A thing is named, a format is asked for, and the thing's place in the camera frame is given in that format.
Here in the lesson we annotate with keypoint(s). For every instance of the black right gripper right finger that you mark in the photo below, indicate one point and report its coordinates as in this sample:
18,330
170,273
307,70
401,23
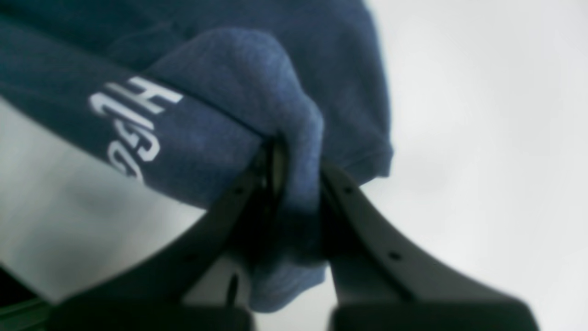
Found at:
385,282

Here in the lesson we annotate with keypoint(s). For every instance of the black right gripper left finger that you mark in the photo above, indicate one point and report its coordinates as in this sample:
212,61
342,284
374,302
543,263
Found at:
202,280

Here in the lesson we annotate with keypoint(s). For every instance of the blue T-shirt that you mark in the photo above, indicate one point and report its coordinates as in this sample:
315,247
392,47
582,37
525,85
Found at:
181,94

